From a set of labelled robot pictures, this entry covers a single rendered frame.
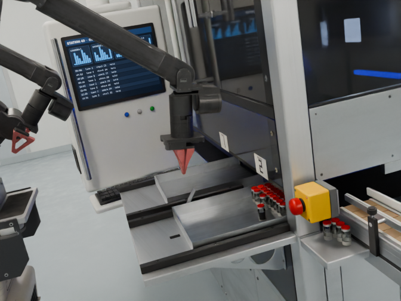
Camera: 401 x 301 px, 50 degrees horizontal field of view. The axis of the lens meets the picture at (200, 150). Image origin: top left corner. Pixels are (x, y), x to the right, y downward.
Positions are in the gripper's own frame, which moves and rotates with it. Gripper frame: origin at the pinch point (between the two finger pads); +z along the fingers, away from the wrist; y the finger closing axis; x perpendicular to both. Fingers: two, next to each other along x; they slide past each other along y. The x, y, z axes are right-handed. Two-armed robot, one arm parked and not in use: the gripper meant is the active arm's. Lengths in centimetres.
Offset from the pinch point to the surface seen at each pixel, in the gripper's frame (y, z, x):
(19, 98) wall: -104, 39, 545
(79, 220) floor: -34, 116, 262
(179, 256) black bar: -3.7, 19.4, -8.4
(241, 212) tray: 19.3, 17.9, 9.1
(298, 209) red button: 21.7, 5.7, -20.6
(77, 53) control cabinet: -23, -28, 87
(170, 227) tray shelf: -1.7, 21.2, 12.9
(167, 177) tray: 6, 19, 53
